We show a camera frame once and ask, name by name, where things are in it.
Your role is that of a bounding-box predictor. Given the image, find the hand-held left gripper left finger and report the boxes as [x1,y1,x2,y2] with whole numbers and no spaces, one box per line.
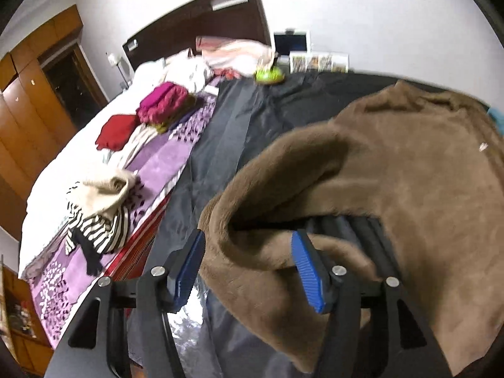
[43,228,207,378]

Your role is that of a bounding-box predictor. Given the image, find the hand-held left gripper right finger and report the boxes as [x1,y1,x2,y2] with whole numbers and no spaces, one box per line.
[291,229,453,378]

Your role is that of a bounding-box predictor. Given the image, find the brown fleece garment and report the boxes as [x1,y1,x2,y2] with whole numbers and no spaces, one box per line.
[199,80,504,378]

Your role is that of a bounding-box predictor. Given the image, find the black-white striped cloth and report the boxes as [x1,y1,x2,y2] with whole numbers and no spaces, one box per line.
[63,189,132,276]

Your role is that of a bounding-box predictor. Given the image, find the purple patterned blanket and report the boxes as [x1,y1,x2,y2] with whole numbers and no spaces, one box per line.
[24,77,221,343]

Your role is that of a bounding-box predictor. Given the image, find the cream knitted sweater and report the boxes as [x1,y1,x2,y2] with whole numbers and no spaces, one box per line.
[71,167,136,221]

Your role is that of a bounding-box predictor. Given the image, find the white patterned cloth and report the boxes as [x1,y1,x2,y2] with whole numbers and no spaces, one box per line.
[106,124,168,170]

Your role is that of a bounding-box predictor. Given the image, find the dark cover sheet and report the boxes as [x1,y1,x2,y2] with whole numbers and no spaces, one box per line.
[126,69,493,378]

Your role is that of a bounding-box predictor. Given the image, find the red folded cloth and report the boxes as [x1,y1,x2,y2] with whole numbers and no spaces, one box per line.
[95,114,140,151]

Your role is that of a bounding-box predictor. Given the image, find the bed with white sheet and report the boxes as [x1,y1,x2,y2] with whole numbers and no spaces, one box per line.
[18,59,221,284]

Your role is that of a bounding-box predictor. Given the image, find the wooden bedside cabinet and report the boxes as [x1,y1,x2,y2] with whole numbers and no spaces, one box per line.
[0,256,54,376]

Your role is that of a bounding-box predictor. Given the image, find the magenta folded cloth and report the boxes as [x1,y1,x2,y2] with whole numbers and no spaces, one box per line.
[136,81,190,124]

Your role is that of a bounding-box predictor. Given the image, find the white crumpled duvet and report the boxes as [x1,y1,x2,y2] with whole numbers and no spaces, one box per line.
[136,49,213,93]

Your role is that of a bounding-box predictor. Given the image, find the yellow-green small object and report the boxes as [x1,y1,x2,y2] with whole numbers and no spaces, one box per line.
[254,53,285,84]

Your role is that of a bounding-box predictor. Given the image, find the dark doorway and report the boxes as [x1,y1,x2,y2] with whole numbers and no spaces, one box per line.
[41,45,109,129]

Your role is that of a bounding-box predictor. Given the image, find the white bedside lamp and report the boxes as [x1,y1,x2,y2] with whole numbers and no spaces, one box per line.
[106,52,132,87]

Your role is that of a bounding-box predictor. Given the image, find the wooden wardrobe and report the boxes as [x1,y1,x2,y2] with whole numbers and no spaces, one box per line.
[0,4,109,241]

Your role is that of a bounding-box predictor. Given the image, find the pink pillow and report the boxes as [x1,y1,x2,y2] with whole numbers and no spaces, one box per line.
[196,35,274,77]

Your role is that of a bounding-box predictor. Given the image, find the white tablet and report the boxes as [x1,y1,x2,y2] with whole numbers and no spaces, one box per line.
[273,27,312,64]

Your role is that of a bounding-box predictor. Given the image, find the dark wooden headboard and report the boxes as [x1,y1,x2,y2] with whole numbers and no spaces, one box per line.
[122,0,272,73]

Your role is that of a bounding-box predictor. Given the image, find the photo frame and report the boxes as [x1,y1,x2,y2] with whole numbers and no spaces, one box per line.
[289,52,350,74]

